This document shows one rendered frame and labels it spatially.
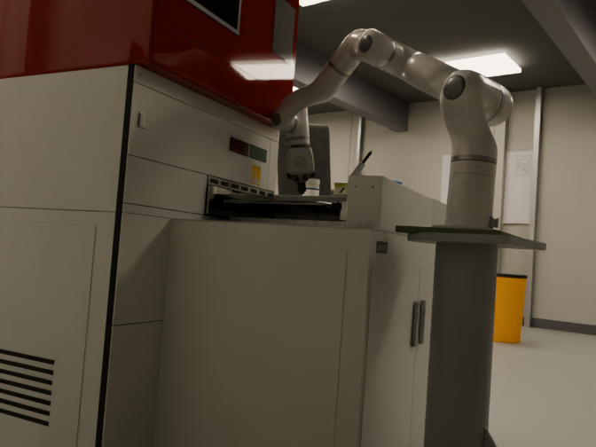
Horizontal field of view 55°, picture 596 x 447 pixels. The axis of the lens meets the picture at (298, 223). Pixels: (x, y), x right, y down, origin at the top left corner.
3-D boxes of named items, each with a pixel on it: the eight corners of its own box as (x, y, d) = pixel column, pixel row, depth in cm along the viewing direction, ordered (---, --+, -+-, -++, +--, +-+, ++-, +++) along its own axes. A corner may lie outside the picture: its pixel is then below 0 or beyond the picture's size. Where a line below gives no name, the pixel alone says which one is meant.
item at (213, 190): (203, 214, 185) (206, 184, 186) (270, 224, 225) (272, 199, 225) (208, 214, 185) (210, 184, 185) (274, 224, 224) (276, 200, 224)
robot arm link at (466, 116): (505, 167, 154) (513, 80, 156) (466, 152, 142) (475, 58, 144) (466, 169, 163) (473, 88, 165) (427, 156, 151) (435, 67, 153)
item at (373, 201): (344, 227, 152) (348, 175, 152) (403, 239, 201) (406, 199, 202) (379, 229, 147) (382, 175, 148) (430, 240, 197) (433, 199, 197)
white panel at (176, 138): (115, 211, 154) (129, 64, 156) (266, 231, 226) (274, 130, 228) (124, 212, 152) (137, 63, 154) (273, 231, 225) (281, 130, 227)
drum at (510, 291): (487, 335, 617) (490, 272, 620) (529, 341, 591) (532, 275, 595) (473, 339, 583) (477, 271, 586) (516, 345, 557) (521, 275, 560)
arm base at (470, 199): (510, 239, 157) (515, 171, 158) (497, 231, 140) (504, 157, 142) (441, 233, 166) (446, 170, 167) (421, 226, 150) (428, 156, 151)
